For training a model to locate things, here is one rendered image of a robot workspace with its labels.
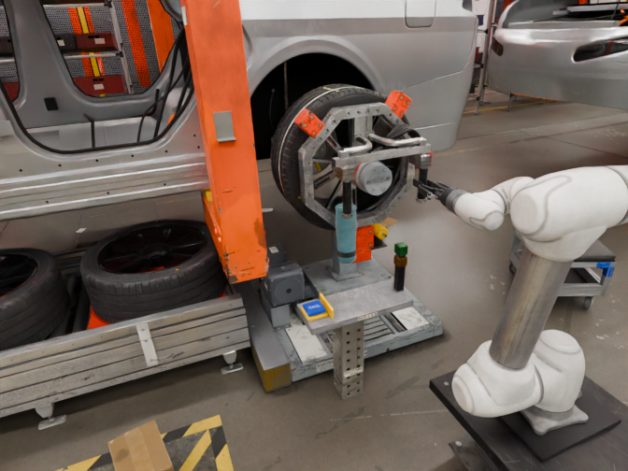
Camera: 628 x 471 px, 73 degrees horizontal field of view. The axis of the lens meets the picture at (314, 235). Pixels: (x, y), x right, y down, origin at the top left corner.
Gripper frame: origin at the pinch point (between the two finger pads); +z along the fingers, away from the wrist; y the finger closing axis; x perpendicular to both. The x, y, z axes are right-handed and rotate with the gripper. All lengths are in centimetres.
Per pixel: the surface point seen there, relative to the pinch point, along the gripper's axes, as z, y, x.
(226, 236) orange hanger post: 7, -81, -10
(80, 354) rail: 15, -142, -51
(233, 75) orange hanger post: 7, -71, 47
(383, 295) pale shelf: -15.9, -25.8, -37.9
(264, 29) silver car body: 59, -45, 59
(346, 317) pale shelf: -22, -45, -38
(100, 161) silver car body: 62, -122, 11
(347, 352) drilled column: -18, -43, -60
